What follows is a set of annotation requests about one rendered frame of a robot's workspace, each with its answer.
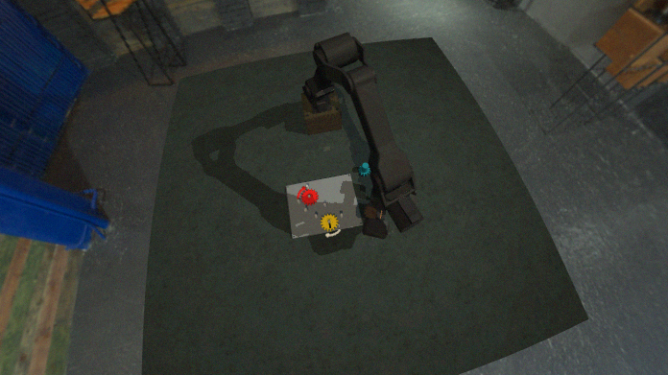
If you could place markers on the yellow gear with black stripe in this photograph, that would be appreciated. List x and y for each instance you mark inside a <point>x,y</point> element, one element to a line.
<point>327,225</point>

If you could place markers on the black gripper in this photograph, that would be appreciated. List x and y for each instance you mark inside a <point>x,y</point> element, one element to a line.
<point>375,227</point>

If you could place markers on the orange gear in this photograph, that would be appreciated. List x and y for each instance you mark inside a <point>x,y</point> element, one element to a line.
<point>371,212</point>

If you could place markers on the teal gear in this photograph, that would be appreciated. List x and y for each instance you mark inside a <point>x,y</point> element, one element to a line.
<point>364,170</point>

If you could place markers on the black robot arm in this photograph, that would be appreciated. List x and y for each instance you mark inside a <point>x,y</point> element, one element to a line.
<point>389,165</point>

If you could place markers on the red gear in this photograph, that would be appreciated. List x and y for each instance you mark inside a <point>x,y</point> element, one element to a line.
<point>309,200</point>

